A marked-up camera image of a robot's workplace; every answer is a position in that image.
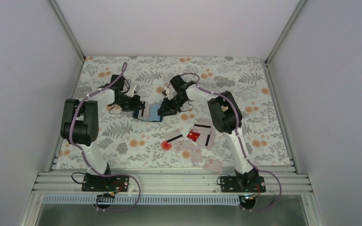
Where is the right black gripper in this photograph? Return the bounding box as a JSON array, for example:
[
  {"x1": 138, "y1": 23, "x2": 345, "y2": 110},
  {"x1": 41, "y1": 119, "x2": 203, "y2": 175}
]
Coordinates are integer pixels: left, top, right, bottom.
[{"x1": 159, "y1": 95, "x2": 188, "y2": 117}]

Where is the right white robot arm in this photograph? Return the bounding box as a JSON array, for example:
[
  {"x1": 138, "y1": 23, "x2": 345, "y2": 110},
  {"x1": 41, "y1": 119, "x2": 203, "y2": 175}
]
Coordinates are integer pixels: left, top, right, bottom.
[{"x1": 158, "y1": 74, "x2": 259, "y2": 192}]

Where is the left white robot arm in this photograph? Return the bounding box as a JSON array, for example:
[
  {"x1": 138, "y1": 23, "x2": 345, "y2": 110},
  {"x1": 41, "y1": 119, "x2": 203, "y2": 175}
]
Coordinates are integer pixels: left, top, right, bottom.
[{"x1": 60, "y1": 74, "x2": 144, "y2": 191}]

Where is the red credit card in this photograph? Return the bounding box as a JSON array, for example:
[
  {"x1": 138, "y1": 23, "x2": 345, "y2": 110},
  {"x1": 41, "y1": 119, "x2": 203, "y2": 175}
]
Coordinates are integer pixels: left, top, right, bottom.
[{"x1": 187, "y1": 129, "x2": 201, "y2": 143}]

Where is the floral card in middle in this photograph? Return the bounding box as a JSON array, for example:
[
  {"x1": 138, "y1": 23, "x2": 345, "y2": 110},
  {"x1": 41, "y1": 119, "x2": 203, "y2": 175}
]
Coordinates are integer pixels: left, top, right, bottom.
[{"x1": 190, "y1": 148, "x2": 203, "y2": 164}]

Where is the floral patterned table mat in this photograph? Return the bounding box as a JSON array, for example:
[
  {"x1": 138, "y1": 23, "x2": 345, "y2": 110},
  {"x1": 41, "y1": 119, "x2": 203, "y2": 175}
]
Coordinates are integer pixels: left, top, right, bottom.
[{"x1": 56, "y1": 56, "x2": 291, "y2": 169}]

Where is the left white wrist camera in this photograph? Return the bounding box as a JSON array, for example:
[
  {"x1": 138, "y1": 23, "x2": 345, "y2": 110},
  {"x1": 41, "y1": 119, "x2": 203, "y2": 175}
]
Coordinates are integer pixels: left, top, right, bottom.
[{"x1": 129, "y1": 85, "x2": 137, "y2": 97}]

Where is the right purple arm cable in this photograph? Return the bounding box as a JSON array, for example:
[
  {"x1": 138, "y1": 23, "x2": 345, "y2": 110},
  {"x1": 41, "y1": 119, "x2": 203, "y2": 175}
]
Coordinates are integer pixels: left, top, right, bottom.
[{"x1": 168, "y1": 73, "x2": 283, "y2": 200}]

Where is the floral card near rail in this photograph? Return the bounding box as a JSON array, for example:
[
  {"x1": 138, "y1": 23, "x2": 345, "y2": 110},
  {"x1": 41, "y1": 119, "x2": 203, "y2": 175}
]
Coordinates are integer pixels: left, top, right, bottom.
[{"x1": 203, "y1": 159, "x2": 223, "y2": 173}]

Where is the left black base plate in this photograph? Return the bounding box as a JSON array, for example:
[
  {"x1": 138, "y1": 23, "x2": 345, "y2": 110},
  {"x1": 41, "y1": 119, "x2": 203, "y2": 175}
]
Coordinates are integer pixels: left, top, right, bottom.
[{"x1": 81, "y1": 174, "x2": 130, "y2": 193}]

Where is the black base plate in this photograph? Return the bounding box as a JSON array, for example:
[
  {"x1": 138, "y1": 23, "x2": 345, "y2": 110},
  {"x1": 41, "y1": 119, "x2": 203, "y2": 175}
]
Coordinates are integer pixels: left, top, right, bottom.
[
  {"x1": 81, "y1": 174, "x2": 130, "y2": 193},
  {"x1": 216, "y1": 175, "x2": 266, "y2": 193}
]

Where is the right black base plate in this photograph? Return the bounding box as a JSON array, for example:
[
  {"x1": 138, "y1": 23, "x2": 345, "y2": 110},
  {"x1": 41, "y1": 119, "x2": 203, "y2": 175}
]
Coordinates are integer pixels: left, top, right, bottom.
[{"x1": 216, "y1": 175, "x2": 266, "y2": 193}]

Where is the aluminium rail frame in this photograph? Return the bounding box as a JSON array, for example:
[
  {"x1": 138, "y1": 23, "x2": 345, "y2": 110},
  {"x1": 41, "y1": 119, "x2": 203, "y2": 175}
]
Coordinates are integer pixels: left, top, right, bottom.
[{"x1": 32, "y1": 167, "x2": 313, "y2": 195}]

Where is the grey slotted cable duct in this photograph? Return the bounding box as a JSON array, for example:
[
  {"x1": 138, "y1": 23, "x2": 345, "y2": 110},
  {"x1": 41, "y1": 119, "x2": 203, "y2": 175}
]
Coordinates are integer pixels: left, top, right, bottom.
[{"x1": 42, "y1": 194, "x2": 239, "y2": 206}]

